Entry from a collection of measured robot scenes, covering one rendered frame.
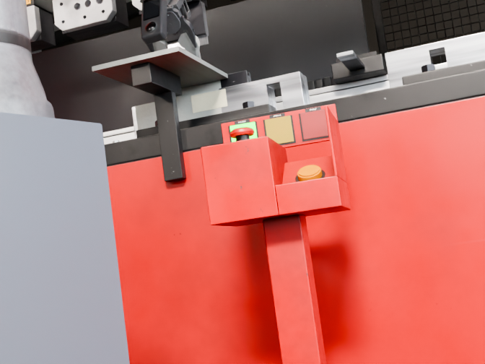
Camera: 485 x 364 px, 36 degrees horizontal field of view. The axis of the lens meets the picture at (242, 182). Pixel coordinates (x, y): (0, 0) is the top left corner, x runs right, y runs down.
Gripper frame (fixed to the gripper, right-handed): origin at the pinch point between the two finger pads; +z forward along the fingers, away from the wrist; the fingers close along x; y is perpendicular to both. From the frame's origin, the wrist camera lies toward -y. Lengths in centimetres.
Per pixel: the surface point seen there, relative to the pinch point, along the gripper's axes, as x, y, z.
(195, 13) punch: -2.5, 12.6, -6.8
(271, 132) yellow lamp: -23.7, -31.2, 1.1
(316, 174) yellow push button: -32, -44, 3
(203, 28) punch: -4.0, 10.2, -3.9
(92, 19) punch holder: 20.9, 12.0, -11.5
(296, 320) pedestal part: -26, -59, 18
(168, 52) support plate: -6.2, -18.3, -12.0
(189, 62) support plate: -6.8, -12.0, -6.4
